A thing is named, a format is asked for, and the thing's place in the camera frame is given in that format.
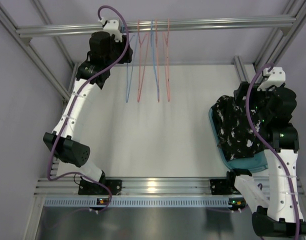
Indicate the pink empty wire hanger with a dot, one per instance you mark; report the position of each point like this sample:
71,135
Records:
156,49

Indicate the teal plastic bin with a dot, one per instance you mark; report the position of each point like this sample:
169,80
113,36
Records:
255,164

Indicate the black white patterned garment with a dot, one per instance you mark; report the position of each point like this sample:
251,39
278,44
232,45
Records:
235,136

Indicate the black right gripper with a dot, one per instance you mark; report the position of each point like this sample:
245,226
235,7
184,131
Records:
247,93

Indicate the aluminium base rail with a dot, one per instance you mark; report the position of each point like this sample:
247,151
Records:
136,186

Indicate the blue wire hanger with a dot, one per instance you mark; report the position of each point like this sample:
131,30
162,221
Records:
154,63
130,68

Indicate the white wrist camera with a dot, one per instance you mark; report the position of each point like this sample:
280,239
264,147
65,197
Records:
111,26
275,77

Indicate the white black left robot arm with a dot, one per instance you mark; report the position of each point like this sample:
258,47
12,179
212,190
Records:
64,142

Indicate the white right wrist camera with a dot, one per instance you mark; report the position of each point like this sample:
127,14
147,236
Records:
275,77

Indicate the blue empty wire hanger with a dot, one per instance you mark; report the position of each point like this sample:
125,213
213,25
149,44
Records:
154,63

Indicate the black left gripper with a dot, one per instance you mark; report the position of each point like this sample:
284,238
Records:
125,52

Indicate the pink wire hanger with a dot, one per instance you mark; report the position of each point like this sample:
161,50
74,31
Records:
141,61
156,49

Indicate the aluminium frame post right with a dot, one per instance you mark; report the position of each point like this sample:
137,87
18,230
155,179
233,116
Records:
280,38

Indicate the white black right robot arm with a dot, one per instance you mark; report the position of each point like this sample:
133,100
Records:
252,122

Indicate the perforated grey cable duct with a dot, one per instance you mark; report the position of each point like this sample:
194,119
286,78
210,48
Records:
146,202

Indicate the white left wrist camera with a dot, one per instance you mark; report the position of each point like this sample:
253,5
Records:
111,26

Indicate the aluminium hanging rail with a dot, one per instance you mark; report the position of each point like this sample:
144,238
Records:
53,30

